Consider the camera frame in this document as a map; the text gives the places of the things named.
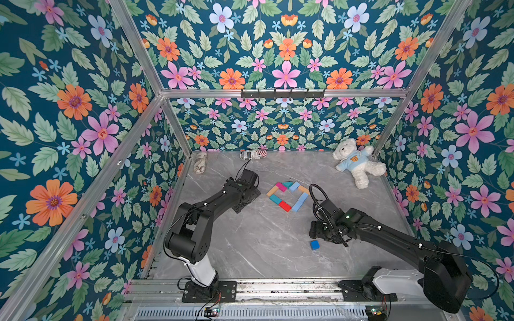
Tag light blue rectangular block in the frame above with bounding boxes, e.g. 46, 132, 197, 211
289, 182, 301, 191

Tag map print shoe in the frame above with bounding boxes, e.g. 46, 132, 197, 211
194, 151, 207, 175

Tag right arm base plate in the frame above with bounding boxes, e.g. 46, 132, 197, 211
337, 280, 398, 302

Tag natural wood block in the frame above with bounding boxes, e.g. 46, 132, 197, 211
298, 185, 310, 195
266, 185, 279, 197

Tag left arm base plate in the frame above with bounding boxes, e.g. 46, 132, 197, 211
182, 281, 238, 303

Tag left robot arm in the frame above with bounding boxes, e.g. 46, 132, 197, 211
163, 169, 260, 288

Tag white teddy bear blue shirt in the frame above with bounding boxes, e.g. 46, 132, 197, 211
332, 139, 386, 189

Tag circuit board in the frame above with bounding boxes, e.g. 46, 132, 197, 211
203, 307, 220, 318
365, 306, 388, 321

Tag right circuit board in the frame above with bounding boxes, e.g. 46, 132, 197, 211
365, 306, 388, 321

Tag metal hook rail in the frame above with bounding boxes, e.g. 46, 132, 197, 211
240, 89, 325, 100

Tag dark blue small block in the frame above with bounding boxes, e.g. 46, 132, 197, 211
310, 240, 320, 251

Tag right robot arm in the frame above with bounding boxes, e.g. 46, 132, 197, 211
309, 197, 473, 314

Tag red rectangular block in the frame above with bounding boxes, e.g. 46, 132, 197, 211
278, 201, 292, 213

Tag magenta rectangular block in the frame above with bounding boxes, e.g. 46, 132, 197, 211
276, 182, 288, 192

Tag left circuit board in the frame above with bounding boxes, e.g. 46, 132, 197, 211
203, 307, 220, 318

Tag teal rectangular block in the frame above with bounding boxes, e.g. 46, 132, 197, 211
269, 194, 282, 205

